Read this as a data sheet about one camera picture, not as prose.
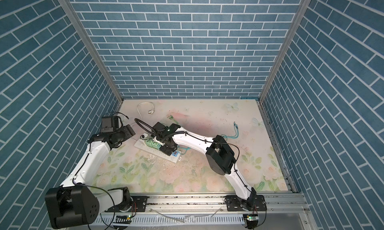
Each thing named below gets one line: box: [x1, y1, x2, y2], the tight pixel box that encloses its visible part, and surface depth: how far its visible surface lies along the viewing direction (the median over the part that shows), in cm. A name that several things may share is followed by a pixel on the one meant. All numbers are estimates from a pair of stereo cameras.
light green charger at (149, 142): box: [145, 139, 153, 148], surface depth 90 cm
